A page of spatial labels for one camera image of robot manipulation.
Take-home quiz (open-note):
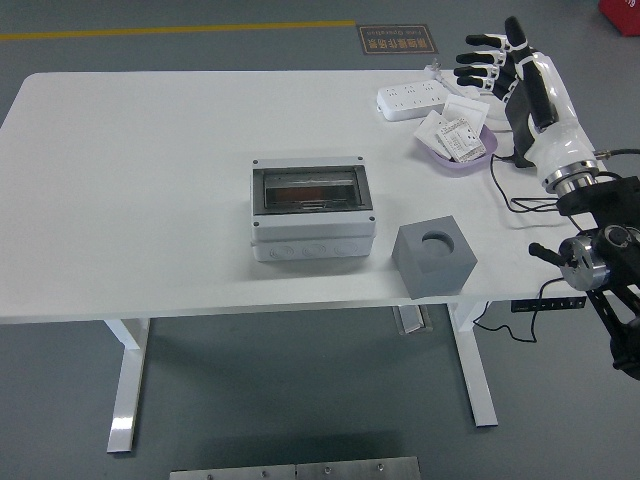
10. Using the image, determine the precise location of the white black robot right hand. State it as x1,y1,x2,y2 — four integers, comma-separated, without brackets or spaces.
453,16,600,181

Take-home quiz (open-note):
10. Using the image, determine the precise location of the small white switch device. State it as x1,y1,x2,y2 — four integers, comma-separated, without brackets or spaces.
446,78,480,101

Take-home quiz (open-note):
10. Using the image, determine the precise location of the grey plastic junction box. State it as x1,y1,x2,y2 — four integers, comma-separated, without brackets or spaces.
249,157,377,262

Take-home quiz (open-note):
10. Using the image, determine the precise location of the silver floor outlet box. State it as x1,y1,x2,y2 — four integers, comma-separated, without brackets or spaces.
392,303,434,335

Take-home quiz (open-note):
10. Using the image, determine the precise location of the white power strip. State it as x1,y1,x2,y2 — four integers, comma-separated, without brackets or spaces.
375,79,448,122

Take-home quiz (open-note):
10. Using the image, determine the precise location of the white table leg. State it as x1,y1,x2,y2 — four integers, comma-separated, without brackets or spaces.
103,317,151,454
447,299,500,428

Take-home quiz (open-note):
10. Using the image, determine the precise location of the black table control panel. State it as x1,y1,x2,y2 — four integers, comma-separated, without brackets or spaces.
510,297,587,314

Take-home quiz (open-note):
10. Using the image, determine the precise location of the black power adapter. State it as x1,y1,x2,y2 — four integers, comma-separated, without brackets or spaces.
510,142,537,170

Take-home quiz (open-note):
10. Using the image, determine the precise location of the thin black cable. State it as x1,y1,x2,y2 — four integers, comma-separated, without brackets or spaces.
472,153,569,345

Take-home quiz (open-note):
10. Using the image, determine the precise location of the brown floor sign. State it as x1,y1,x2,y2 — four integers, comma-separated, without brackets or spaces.
357,23,439,56

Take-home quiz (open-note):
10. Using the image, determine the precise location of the large white socket panel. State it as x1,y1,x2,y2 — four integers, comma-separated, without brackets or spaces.
442,94,491,132

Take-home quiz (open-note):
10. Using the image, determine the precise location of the red object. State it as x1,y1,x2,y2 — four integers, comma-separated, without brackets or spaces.
598,0,640,37

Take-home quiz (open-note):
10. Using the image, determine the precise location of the grey metal plate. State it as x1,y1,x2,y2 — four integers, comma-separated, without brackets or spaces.
169,464,297,480

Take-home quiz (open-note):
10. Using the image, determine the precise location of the purple plastic tray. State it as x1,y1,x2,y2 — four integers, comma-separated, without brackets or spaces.
417,123,500,177

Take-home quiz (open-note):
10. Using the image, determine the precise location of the bagged socket with label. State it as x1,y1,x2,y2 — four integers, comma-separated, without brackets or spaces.
435,117,489,164

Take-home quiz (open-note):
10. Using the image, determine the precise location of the small white socket panel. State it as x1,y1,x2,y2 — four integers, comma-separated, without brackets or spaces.
414,110,449,151

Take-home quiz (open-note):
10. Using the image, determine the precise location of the grey foam block holder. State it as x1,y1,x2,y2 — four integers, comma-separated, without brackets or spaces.
392,214,478,300

